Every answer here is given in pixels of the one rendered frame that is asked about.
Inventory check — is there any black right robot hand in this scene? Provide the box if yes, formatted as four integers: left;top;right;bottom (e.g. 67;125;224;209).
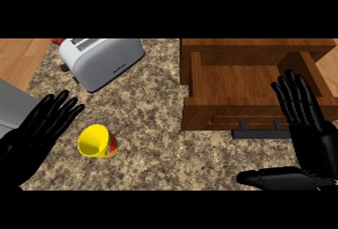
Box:
235;69;338;191

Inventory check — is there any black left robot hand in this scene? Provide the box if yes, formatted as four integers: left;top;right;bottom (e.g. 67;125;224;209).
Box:
0;89;86;191

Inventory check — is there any yellow cup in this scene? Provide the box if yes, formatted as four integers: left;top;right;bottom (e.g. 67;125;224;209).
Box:
77;123;120;158

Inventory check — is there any brown wooden drawer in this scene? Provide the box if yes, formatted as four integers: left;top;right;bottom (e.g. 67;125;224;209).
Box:
182;51;338;131

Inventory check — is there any grey appliance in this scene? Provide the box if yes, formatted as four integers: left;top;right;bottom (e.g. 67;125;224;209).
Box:
0;78;45;139

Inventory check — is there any white toaster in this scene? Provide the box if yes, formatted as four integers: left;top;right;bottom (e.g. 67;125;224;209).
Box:
58;38;147;94

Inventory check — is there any brown wooden cabinet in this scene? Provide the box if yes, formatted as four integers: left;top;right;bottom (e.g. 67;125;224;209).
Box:
181;38;338;86

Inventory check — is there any dark grey drawer handle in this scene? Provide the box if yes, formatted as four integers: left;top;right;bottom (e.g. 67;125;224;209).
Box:
232;120;294;140

